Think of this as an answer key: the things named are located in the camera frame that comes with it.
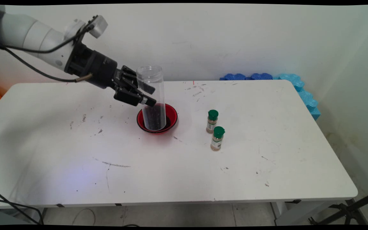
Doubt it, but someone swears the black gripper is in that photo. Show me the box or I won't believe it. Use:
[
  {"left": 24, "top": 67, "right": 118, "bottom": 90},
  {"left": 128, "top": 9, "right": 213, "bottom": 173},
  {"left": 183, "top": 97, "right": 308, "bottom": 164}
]
[{"left": 64, "top": 42, "right": 157, "bottom": 107}]

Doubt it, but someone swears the clear jar with black seeds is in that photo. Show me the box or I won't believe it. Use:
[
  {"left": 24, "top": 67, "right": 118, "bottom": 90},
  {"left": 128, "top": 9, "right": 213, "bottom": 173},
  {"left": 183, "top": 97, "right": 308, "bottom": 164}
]
[{"left": 136, "top": 65, "right": 167, "bottom": 131}]

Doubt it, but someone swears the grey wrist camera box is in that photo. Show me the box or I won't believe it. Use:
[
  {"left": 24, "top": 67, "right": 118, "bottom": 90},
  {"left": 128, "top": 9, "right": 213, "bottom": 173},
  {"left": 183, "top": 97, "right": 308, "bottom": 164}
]
[{"left": 87, "top": 15, "right": 108, "bottom": 39}]

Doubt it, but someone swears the white table leg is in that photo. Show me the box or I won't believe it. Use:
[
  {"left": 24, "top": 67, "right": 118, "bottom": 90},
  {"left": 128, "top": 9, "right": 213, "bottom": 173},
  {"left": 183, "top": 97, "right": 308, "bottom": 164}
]
[{"left": 271, "top": 201, "right": 334, "bottom": 226}]

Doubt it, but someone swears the red bowl with black seeds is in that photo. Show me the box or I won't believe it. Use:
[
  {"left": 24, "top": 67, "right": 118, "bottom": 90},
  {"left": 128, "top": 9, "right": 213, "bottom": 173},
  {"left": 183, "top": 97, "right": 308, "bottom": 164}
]
[{"left": 136, "top": 103, "right": 178, "bottom": 134}]

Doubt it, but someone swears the dark blue foam piece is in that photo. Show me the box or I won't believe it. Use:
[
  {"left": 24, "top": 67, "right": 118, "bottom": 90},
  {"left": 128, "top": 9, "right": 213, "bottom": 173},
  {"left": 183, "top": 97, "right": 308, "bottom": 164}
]
[
  {"left": 250, "top": 73, "right": 273, "bottom": 81},
  {"left": 220, "top": 73, "right": 247, "bottom": 81}
]

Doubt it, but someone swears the light blue foam strip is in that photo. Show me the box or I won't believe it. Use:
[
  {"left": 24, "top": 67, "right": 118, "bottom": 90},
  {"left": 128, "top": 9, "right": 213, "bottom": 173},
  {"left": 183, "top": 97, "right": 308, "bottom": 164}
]
[{"left": 273, "top": 73, "right": 321, "bottom": 121}]

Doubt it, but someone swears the black cable with brass plug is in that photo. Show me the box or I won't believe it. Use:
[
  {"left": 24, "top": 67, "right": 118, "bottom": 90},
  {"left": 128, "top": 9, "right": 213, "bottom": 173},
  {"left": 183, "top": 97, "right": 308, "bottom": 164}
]
[{"left": 2, "top": 47, "right": 93, "bottom": 83}]

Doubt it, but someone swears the black camera cable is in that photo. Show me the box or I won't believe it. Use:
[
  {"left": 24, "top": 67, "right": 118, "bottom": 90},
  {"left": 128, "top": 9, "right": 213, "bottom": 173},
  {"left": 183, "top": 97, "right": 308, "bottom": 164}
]
[{"left": 0, "top": 15, "right": 99, "bottom": 54}]

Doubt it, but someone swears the black floor cable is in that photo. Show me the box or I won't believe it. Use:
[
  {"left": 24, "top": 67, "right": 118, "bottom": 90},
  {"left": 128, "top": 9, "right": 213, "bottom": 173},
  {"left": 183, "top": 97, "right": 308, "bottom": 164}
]
[{"left": 0, "top": 185, "right": 44, "bottom": 224}]

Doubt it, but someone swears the green-capped spice bottle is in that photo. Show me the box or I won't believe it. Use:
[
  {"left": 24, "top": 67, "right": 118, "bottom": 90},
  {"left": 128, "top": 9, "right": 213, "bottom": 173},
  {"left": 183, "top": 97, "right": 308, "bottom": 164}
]
[
  {"left": 206, "top": 110, "right": 219, "bottom": 134},
  {"left": 211, "top": 126, "right": 225, "bottom": 151}
]

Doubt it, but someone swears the thin grey floor cable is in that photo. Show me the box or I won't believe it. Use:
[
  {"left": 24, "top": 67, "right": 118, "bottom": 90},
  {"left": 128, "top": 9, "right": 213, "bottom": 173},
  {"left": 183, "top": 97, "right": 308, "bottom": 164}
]
[{"left": 72, "top": 209, "right": 96, "bottom": 226}]

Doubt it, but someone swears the black tripod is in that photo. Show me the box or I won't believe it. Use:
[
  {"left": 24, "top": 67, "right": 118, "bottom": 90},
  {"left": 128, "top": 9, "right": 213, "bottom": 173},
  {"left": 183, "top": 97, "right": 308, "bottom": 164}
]
[{"left": 309, "top": 189, "right": 368, "bottom": 226}]

